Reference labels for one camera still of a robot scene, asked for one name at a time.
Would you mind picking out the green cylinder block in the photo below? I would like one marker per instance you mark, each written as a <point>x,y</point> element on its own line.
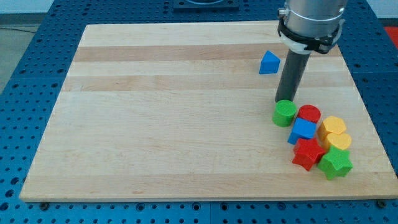
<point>284,113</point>

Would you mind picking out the wooden board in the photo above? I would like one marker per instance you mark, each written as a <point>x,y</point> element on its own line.
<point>180,112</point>

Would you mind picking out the blue cube block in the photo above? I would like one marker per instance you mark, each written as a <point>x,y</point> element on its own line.
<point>301,129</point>

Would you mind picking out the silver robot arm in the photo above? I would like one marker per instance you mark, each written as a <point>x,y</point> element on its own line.
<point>307,26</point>

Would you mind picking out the yellow hexagon block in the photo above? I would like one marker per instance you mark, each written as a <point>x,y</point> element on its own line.
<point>331,124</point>

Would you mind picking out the red cylinder block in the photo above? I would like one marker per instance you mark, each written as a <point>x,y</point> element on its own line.
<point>310,113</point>

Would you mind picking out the yellow heart block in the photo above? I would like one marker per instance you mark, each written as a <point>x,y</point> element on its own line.
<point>341,141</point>

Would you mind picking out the red star block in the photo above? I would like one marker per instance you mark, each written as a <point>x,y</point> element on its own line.
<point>307,153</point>

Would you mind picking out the green star block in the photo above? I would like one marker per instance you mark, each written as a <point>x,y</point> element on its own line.
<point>335,163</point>

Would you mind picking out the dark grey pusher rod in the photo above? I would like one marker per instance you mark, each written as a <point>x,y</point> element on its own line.
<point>291,76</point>

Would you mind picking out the blue triangle block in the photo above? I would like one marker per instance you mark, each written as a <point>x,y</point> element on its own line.
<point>269,63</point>

